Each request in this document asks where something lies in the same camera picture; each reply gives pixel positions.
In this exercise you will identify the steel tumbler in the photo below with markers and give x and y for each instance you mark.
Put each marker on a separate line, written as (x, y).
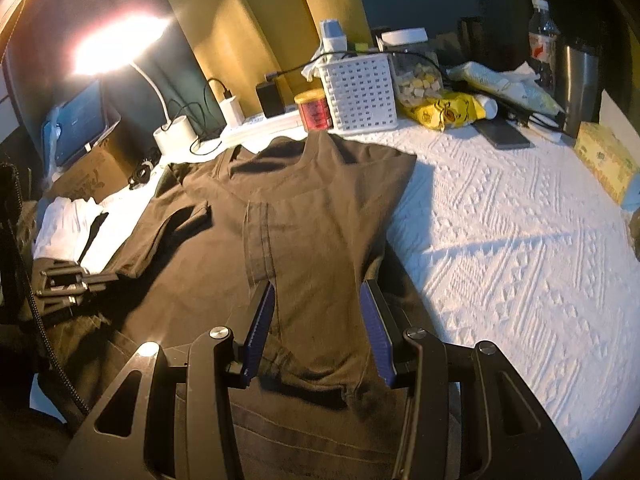
(577, 90)

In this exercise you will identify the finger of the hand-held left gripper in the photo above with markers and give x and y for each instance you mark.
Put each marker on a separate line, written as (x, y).
(57, 300)
(65, 275)

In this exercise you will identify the blue box in plastic wrap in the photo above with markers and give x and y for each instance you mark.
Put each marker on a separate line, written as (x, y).
(80, 125)

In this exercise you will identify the white power strip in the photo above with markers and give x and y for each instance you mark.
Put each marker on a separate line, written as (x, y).
(270, 122)

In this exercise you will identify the dark brown t-shirt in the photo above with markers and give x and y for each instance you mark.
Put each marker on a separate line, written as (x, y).
(310, 220)

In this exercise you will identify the cardboard box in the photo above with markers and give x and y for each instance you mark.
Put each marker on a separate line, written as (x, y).
(95, 175)

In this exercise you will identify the yellow curtain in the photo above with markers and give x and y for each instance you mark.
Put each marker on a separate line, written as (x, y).
(250, 20)

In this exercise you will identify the white card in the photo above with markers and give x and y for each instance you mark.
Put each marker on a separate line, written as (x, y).
(617, 110)

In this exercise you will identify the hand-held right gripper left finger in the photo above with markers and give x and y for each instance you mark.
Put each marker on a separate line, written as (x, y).
(260, 330)

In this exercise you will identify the dark phone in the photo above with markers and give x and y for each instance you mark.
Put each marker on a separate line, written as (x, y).
(502, 135)

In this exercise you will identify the white plastic packet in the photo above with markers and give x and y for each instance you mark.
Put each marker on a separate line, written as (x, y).
(500, 80)

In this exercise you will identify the white garment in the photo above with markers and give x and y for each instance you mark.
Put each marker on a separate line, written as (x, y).
(60, 230)

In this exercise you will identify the white plastic basket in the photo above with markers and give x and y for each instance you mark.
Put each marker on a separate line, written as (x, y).
(357, 95)

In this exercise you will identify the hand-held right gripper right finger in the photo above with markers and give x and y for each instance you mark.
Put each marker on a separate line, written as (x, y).
(377, 335)

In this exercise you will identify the red can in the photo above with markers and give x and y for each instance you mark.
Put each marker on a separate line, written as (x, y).
(313, 112)

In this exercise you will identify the white desk lamp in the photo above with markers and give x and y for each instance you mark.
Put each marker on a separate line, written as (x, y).
(175, 135)

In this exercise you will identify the clear water bottle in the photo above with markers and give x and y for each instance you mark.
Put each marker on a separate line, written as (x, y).
(544, 45)

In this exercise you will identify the white charger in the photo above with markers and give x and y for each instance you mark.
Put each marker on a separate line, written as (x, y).
(231, 112)

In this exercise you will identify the yellow-green tissue box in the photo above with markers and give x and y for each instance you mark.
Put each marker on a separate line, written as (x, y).
(602, 160)

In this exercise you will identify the black charger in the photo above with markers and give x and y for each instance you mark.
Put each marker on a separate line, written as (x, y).
(270, 100)

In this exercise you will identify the glass jar with white lid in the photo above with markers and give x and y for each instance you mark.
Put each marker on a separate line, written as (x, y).
(415, 85)

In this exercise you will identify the pale bottle in basket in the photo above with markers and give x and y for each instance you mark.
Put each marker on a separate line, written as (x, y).
(334, 35)

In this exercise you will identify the yellow snack bag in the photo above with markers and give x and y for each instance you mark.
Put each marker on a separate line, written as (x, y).
(445, 110)

